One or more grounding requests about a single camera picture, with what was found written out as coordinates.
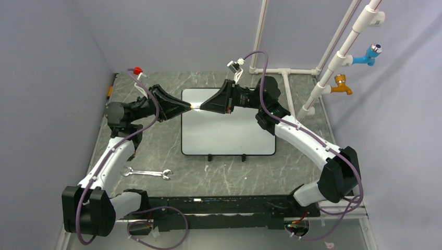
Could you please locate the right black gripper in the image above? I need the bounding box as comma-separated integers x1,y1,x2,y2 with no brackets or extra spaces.
200,80,265,115

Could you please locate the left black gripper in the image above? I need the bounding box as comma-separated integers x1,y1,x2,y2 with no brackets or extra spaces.
129,84,191,122

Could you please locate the white whiteboard black frame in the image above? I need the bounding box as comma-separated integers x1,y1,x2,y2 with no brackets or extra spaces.
181,107,276,156

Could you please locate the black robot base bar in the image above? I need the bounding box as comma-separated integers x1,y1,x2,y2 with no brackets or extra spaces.
124,195,321,232

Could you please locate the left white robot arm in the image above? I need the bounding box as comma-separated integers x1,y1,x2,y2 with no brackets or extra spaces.
62,84,191,237

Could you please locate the orange-tipped tool at edge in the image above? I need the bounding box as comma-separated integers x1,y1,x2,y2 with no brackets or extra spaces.
106,73,118,104

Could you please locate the silver open-end wrench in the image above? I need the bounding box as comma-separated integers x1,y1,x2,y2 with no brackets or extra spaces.
120,166,173,180

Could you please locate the orange brass faucet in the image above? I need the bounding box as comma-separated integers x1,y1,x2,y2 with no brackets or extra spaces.
330,74,353,95

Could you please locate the blue faucet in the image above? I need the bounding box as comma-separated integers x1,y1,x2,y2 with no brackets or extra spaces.
352,43,383,66

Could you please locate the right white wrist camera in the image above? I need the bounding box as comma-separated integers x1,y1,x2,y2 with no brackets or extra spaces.
227,58,245,83

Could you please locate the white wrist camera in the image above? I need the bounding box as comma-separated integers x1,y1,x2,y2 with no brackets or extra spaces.
132,67,148,97
227,58,245,83

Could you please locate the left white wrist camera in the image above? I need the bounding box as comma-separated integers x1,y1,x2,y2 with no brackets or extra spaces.
132,67,148,97

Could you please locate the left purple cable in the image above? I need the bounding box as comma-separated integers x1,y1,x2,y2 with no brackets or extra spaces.
75,68,190,250

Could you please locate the purple cable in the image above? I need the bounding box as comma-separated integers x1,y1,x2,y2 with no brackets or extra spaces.
75,68,190,250
241,50,365,242

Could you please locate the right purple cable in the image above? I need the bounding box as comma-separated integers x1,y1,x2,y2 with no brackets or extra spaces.
241,50,365,242

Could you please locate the white pvc pipe frame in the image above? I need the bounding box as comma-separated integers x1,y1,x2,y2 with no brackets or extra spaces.
249,0,385,121

